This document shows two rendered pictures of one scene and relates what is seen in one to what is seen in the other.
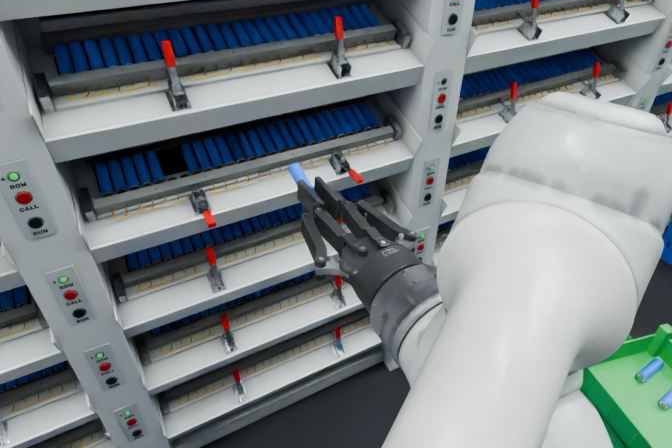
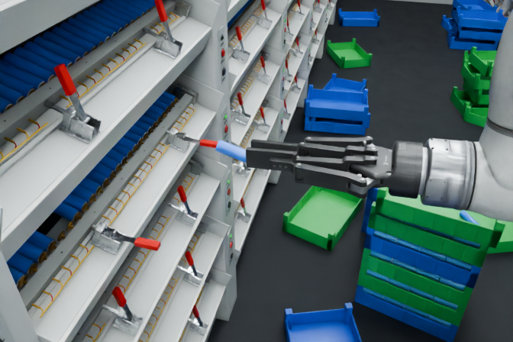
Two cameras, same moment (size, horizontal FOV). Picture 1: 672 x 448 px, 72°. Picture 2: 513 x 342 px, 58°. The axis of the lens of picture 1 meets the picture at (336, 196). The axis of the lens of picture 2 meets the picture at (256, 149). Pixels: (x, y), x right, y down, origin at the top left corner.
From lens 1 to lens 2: 48 cm
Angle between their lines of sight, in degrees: 39
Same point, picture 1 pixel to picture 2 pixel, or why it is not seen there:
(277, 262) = (159, 269)
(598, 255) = not seen: outside the picture
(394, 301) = (449, 166)
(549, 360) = not seen: outside the picture
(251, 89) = (126, 93)
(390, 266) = (416, 152)
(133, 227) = (69, 307)
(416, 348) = (491, 179)
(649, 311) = not seen: hidden behind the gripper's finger
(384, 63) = (188, 34)
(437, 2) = not seen: outside the picture
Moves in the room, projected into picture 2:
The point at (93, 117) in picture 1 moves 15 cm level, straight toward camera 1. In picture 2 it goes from (18, 188) to (156, 209)
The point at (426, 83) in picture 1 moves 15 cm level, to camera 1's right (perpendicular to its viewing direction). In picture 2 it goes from (214, 43) to (263, 24)
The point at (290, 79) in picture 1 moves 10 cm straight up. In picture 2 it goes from (143, 72) to (133, 7)
